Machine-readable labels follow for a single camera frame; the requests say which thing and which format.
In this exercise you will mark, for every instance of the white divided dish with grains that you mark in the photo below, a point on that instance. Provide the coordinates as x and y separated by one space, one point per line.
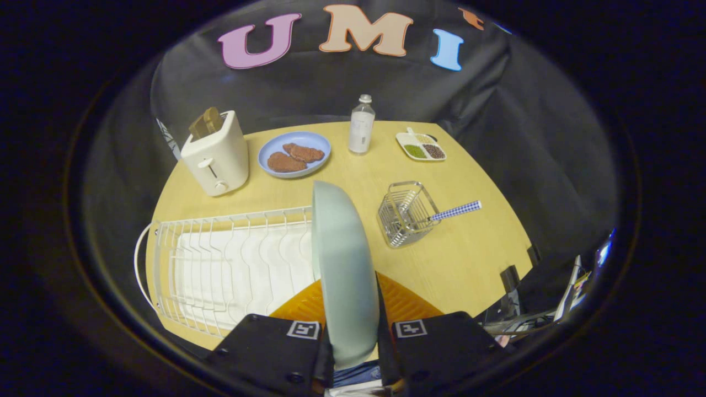
421 146

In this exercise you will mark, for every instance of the brown meat patty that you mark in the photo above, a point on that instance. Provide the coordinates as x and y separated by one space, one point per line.
284 162
305 152

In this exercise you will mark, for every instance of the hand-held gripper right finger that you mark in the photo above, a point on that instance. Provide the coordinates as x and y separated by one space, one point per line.
441 347

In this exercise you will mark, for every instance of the black backdrop cloth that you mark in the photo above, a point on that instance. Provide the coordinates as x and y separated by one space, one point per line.
529 143

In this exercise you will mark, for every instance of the black table clamp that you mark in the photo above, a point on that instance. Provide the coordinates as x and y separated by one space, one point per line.
509 278
533 254

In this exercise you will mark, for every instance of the clear plastic bottle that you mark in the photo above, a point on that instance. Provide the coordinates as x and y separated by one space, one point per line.
361 127

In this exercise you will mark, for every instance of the white toaster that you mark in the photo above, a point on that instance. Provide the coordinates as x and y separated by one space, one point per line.
216 157

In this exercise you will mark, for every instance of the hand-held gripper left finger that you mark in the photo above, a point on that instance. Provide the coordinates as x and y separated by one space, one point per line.
265 347

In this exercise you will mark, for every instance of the pale green plate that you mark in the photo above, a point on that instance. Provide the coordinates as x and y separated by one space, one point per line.
345 275

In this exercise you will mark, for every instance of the blue plate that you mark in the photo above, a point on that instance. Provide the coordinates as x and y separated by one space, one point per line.
294 154

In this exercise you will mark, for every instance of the toast slice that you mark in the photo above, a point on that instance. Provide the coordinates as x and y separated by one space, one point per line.
206 122

